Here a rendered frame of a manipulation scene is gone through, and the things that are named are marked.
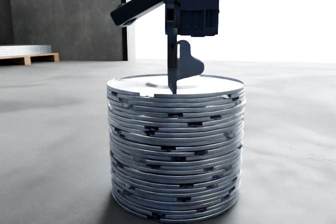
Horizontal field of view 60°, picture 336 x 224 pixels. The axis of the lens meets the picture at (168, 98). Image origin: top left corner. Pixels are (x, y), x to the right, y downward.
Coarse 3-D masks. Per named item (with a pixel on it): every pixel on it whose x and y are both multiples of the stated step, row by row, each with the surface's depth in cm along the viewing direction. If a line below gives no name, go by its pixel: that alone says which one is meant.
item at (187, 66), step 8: (184, 40) 45; (184, 48) 45; (184, 56) 46; (192, 56) 46; (184, 64) 46; (192, 64) 46; (200, 64) 46; (168, 72) 46; (176, 72) 46; (184, 72) 46; (192, 72) 46; (200, 72) 46; (168, 80) 47; (176, 80) 46; (176, 88) 47
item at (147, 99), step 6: (108, 90) 57; (120, 96) 53; (126, 96) 51; (132, 96) 51; (138, 96) 50; (216, 96) 50; (228, 96) 53; (234, 96) 53; (168, 102) 49; (174, 102) 49; (180, 102) 49; (186, 102) 49; (192, 102) 49
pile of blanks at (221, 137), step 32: (128, 128) 52; (160, 128) 50; (192, 128) 50; (224, 128) 52; (128, 160) 54; (160, 160) 53; (192, 160) 53; (224, 160) 54; (128, 192) 57; (160, 192) 53; (192, 192) 53; (224, 192) 57
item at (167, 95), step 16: (112, 80) 65; (128, 80) 68; (144, 80) 67; (160, 80) 63; (192, 80) 63; (208, 80) 67; (224, 80) 67; (240, 80) 64; (144, 96) 50; (160, 96) 49; (176, 96) 48; (192, 96) 48; (208, 96) 49
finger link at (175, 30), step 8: (168, 16) 44; (168, 24) 43; (168, 32) 43; (176, 32) 43; (168, 40) 43; (176, 40) 44; (168, 48) 43; (176, 48) 44; (168, 56) 44; (176, 56) 45; (168, 64) 45; (176, 64) 45
